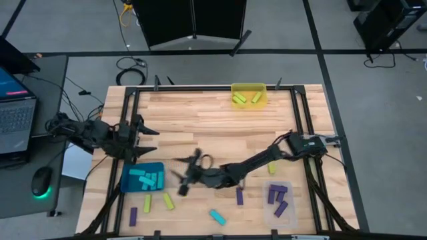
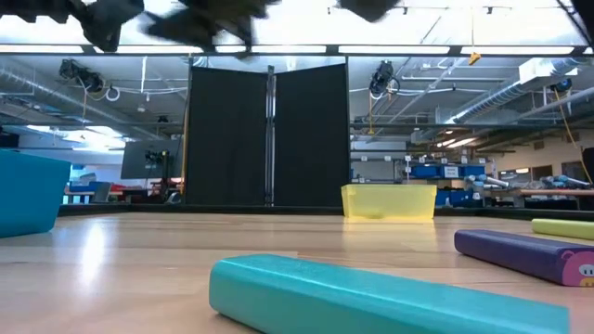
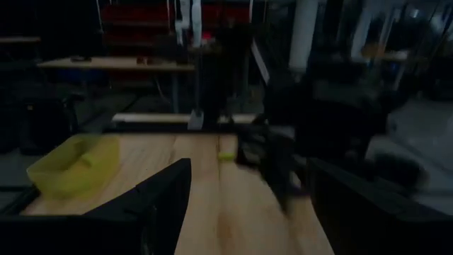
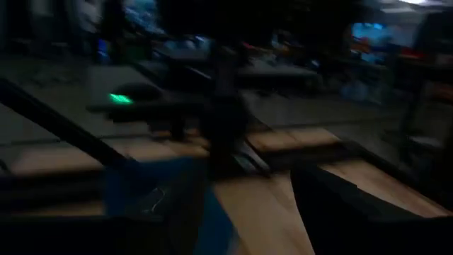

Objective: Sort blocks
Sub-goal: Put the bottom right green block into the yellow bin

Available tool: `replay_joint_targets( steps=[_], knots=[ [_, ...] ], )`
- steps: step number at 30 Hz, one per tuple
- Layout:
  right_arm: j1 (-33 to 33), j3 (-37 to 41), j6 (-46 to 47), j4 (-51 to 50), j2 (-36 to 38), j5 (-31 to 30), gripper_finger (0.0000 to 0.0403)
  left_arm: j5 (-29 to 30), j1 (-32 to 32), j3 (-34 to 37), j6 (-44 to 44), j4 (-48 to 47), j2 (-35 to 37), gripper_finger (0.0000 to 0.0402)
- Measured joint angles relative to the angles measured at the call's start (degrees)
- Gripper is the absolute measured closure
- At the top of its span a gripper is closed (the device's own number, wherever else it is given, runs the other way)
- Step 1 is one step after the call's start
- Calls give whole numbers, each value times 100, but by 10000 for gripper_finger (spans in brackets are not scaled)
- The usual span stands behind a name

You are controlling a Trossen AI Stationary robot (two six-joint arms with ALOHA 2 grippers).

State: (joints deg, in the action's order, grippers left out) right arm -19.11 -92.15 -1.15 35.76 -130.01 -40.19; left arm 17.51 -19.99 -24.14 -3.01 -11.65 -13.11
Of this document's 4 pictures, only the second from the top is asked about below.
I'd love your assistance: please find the silver ventilation duct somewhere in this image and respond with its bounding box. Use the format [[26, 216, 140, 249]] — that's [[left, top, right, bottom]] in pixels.
[[447, 81, 535, 124]]

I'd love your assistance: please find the black hanging ceiling device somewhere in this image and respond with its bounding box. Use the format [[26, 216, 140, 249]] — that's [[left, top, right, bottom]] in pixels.
[[58, 58, 106, 94], [368, 59, 401, 96]]

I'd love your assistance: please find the purple rectangular block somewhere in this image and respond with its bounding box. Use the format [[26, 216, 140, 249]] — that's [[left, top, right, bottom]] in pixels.
[[453, 228, 594, 288]]

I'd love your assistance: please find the teal rectangular block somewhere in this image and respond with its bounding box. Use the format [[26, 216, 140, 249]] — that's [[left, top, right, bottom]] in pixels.
[[208, 253, 571, 334]]

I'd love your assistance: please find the blue storage bin shelf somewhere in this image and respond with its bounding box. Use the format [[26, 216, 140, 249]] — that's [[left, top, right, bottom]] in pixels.
[[403, 155, 488, 209]]

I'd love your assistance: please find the yellow translucent plastic bin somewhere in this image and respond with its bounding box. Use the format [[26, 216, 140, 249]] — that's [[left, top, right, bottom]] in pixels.
[[341, 184, 438, 221]]

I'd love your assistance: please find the grey monitor on stand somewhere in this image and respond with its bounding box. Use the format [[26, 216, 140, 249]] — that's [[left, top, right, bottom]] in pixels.
[[120, 139, 185, 181]]

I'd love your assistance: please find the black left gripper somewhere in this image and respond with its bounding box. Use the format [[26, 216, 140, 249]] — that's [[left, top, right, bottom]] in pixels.
[[143, 0, 282, 60]]

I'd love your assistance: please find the long wooden workbench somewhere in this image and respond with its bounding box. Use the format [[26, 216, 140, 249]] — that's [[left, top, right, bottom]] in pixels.
[[491, 187, 594, 199]]

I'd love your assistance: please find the black folding partition screen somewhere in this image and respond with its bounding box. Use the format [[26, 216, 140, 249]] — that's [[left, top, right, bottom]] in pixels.
[[184, 63, 352, 208]]

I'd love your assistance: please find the blue plastic bin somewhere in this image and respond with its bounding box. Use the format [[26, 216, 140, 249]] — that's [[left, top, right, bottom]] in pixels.
[[0, 148, 72, 239]]

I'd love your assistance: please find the yellow hanging cable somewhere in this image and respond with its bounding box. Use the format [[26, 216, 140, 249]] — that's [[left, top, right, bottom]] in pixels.
[[551, 87, 594, 185]]

